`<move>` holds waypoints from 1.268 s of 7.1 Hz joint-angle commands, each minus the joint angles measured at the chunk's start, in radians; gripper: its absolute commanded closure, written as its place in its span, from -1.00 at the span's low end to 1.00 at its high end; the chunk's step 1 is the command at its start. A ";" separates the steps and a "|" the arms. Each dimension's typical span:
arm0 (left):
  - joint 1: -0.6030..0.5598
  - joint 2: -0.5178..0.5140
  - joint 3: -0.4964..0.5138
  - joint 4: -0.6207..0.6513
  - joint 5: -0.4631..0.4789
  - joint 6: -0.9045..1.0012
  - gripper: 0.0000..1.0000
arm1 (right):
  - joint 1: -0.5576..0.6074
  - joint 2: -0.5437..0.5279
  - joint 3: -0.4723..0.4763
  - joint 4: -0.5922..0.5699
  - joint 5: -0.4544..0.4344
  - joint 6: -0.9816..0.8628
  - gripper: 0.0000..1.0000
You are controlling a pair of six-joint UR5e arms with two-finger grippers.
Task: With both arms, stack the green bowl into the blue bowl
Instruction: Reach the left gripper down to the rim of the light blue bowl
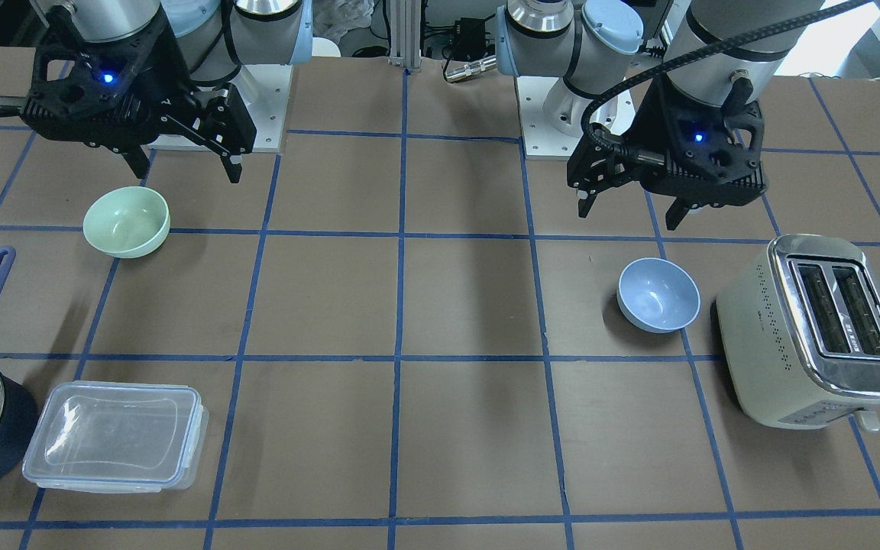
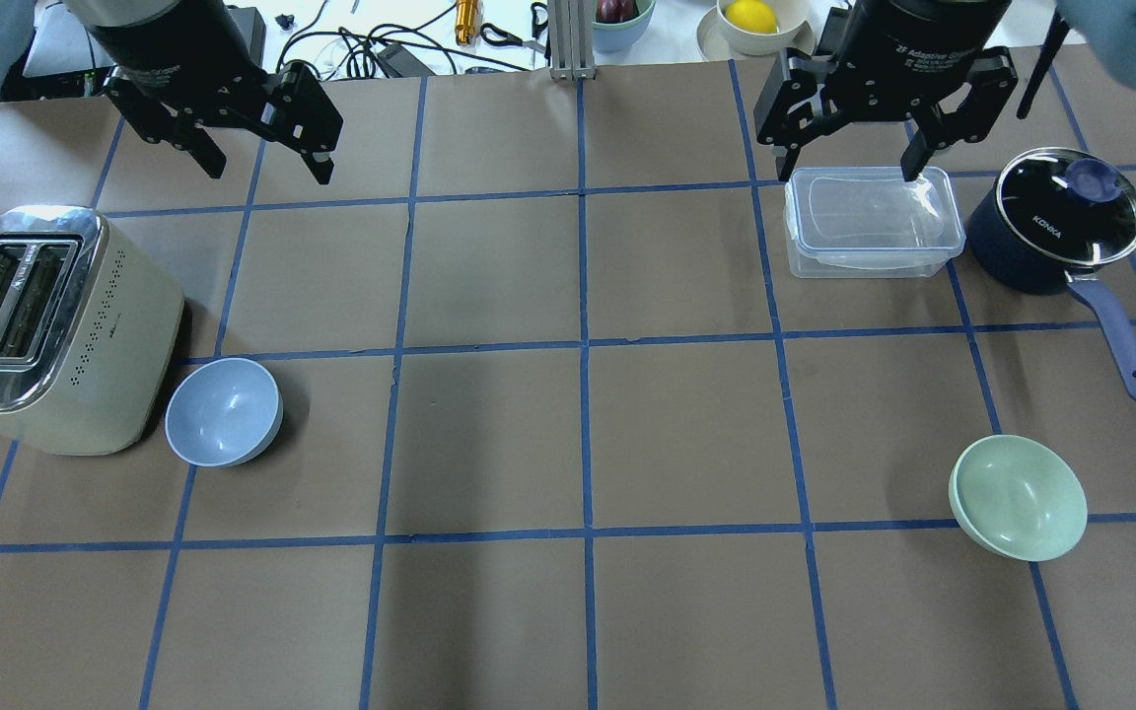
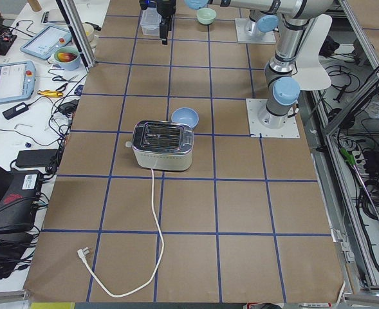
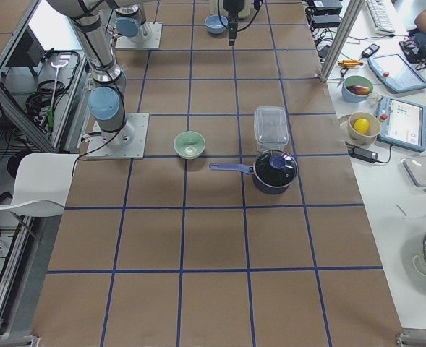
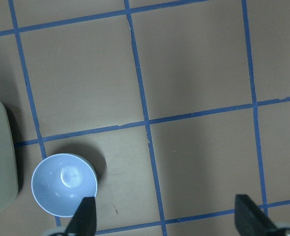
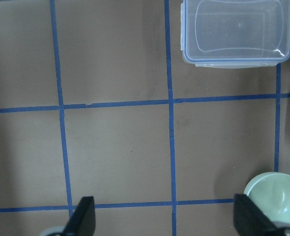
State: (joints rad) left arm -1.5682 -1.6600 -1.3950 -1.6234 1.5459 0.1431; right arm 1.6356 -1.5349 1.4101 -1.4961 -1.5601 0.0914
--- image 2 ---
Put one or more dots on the blue bowl with fruit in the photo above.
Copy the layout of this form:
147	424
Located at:
619	24

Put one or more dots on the gold cylinder tool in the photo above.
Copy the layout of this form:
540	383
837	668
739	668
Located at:
466	22

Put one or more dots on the black scissors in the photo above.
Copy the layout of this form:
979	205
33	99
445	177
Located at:
536	39

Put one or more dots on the dark blue saucepan with lid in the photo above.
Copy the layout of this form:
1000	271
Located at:
1051	221

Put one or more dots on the black power adapter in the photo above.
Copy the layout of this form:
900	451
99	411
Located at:
395	61

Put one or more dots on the green bowl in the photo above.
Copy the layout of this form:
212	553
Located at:
1017	498

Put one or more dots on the clear plastic food container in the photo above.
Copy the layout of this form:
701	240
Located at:
870	223

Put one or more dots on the aluminium frame post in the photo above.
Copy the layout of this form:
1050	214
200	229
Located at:
571	40

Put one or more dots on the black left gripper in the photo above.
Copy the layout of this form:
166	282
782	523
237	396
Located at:
156	41

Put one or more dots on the cream bowl with lemon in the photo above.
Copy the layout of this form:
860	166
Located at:
743	29

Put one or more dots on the cream toaster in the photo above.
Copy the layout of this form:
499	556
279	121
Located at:
88	326

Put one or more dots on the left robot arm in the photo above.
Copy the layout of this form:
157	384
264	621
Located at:
17	27

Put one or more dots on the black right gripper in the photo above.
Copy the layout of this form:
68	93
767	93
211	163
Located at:
923	44

